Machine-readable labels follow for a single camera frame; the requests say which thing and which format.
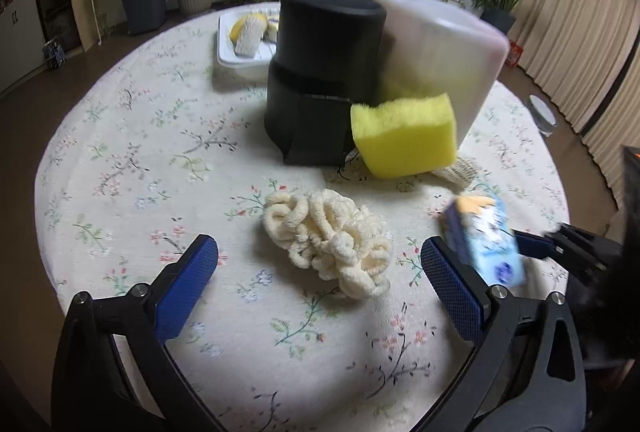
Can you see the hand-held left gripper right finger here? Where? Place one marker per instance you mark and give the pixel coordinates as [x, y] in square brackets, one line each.
[450, 284]

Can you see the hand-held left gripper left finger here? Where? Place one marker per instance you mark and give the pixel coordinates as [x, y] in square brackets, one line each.
[187, 292]

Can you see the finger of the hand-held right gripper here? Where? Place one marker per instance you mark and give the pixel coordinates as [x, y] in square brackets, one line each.
[565, 244]

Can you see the blue tissue pack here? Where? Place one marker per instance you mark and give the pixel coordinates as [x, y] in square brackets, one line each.
[485, 242]

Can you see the cream chenille cloth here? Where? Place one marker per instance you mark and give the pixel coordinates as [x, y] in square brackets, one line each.
[325, 237]

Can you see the yellow rectangular sponge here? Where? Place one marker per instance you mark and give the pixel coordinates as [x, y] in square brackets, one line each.
[405, 137]

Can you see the translucent plastic container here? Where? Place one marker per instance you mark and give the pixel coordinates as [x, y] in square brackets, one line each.
[440, 47]

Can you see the white plastic tray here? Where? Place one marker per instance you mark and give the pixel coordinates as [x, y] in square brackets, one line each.
[235, 60]

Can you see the black plastic container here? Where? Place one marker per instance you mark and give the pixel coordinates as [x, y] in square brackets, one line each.
[320, 62]

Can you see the woven loofah pad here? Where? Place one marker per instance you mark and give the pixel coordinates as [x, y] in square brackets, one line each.
[250, 37]
[460, 173]

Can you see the grey trash bin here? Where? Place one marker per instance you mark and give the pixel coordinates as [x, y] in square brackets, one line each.
[544, 115]

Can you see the floral tablecloth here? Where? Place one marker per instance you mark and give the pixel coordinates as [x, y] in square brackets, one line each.
[150, 162]

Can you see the red paper box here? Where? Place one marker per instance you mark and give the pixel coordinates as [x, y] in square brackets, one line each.
[513, 55]

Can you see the beige curtain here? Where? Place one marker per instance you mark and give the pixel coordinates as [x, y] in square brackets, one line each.
[585, 22]

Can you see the dark tapered planter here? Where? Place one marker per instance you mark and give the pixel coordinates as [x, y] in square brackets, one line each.
[497, 20]

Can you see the white wall cabinet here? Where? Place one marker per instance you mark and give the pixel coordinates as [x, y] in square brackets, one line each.
[20, 37]

